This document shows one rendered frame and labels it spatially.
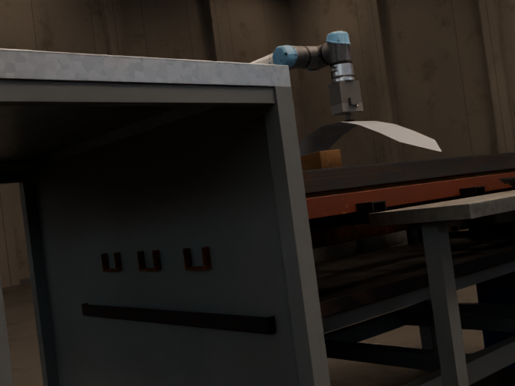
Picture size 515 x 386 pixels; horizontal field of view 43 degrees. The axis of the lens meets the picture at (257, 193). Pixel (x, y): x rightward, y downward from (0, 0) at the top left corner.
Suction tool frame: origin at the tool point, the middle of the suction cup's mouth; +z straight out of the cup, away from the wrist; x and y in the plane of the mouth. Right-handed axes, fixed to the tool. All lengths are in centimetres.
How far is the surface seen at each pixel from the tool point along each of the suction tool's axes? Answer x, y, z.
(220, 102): -75, -85, 4
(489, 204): -79, -28, 28
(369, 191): -47, -33, 22
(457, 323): -68, -31, 53
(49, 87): -81, -114, 2
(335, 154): -40, -37, 12
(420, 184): -42.9, -12.4, 22.0
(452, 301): -68, -31, 48
